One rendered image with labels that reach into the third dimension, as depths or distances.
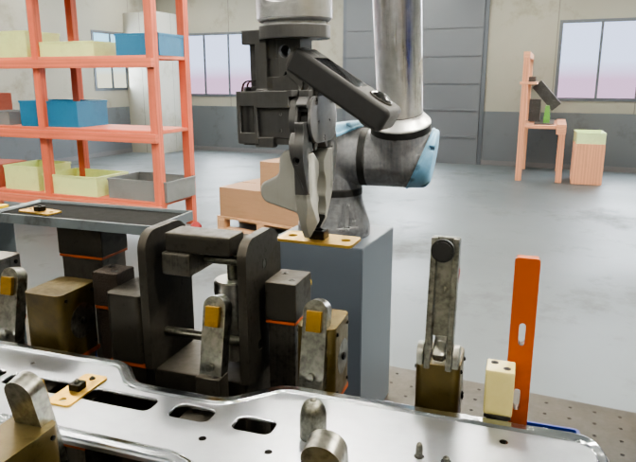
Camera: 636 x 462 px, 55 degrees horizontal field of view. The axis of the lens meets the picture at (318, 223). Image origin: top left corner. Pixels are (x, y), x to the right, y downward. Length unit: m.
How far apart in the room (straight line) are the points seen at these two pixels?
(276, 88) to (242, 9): 11.82
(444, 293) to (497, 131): 10.00
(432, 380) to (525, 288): 0.17
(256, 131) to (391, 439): 0.39
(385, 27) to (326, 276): 0.48
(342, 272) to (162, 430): 0.53
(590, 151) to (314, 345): 8.43
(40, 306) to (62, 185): 5.55
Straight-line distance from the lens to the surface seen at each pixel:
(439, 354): 0.83
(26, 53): 6.77
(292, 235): 0.67
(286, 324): 0.93
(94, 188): 6.33
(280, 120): 0.61
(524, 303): 0.81
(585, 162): 9.20
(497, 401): 0.82
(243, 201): 5.77
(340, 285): 1.20
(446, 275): 0.81
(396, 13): 1.10
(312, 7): 0.61
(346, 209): 1.22
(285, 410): 0.82
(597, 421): 1.50
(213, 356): 0.93
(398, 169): 1.17
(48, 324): 1.08
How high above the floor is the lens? 1.41
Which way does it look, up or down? 13 degrees down
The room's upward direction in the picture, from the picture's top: straight up
